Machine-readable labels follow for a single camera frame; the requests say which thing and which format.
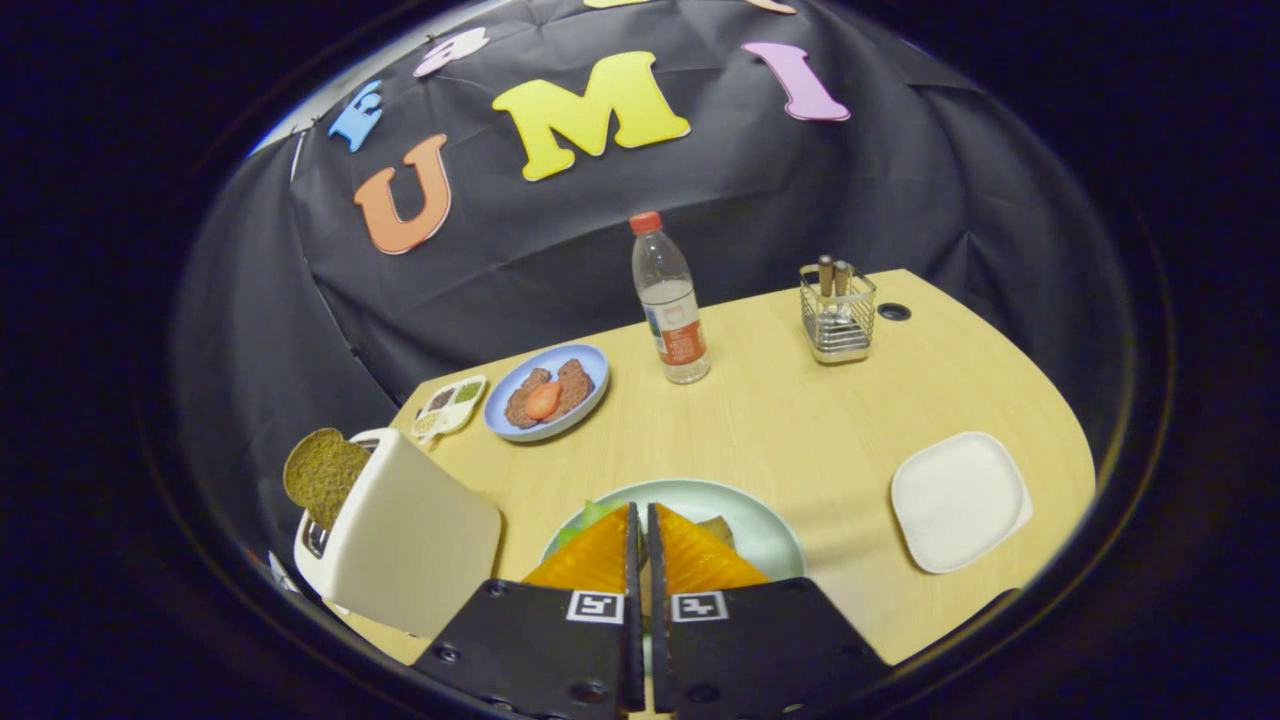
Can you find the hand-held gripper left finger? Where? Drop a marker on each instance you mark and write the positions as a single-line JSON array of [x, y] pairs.
[[560, 650]]

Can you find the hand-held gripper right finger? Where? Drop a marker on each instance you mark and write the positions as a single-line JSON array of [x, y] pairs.
[[740, 650]]

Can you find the green lettuce leaf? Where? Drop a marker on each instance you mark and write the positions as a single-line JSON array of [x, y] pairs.
[[590, 518]]

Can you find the brown toast slice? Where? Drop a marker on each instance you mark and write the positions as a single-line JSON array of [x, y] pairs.
[[322, 478]]

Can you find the bread slice on plate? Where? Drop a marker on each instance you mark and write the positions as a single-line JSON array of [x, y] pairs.
[[718, 530]]

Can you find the pale green round plate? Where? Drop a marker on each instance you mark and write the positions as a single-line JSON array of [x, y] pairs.
[[765, 525]]

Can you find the white toaster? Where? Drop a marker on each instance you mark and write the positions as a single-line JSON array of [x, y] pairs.
[[410, 550]]

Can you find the brown meat patty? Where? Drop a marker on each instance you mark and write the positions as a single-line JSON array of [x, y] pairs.
[[577, 382], [520, 405]]

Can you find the white square plate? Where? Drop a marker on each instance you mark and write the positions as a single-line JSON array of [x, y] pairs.
[[960, 500]]

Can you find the white divided condiment tray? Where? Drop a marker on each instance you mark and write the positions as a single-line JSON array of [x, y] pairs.
[[450, 405]]

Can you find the blue plate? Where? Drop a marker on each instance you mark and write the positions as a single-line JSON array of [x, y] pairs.
[[596, 364]]

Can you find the clear water bottle red cap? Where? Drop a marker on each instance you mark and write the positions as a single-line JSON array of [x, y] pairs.
[[670, 310]]

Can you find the black backdrop cloth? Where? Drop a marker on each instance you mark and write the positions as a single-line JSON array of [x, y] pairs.
[[750, 200]]

